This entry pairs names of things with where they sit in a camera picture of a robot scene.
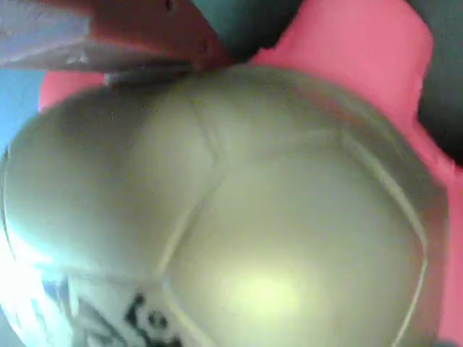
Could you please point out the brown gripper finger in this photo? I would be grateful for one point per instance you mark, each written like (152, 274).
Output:
(137, 32)

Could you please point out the red turtle toy silver shell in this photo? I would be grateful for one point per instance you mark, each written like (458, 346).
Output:
(253, 199)

